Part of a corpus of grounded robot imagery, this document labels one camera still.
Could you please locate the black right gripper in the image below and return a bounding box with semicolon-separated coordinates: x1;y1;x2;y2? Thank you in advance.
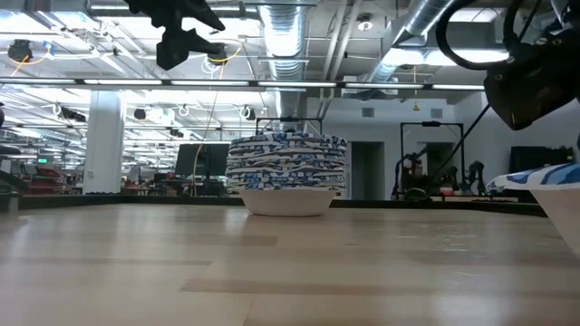
483;31;580;132

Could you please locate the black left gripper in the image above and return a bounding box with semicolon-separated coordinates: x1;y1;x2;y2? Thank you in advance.
124;0;228;72

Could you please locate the long linear ceiling light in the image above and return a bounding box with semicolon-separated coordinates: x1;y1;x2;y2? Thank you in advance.
0;77;487;91

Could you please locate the black wide background screen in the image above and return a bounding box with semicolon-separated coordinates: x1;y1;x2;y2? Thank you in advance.
508;145;575;175

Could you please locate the black diagonal strut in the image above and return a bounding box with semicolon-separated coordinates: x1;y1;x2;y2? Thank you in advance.
424;103;492;192

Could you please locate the black background monitor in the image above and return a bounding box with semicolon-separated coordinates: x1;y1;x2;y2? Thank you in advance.
174;143;231;178

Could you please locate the white building pillar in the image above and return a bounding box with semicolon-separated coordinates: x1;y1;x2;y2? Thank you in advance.
82;90;127;195

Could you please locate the black ceiling mounted device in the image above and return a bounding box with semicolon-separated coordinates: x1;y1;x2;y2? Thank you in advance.
7;39;34;63

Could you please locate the grey doorway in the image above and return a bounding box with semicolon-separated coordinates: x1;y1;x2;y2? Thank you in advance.
350;140;386;201

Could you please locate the round silver ventilation duct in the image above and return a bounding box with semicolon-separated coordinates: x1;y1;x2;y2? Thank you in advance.
256;0;310;133

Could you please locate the thick black gripper cable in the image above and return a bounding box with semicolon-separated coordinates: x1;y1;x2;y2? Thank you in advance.
436;0;516;72

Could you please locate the black background rig frame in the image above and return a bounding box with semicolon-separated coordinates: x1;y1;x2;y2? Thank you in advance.
255;116;324;136
399;120;466;200

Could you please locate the slanted silver ventilation duct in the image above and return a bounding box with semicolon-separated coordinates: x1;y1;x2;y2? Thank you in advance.
365;0;455;83

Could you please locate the yellow hanging cable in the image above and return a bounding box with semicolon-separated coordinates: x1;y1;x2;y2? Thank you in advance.
191;143;204;197

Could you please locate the black aluminium table frame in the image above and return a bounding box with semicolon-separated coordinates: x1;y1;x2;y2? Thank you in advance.
0;193;547;217

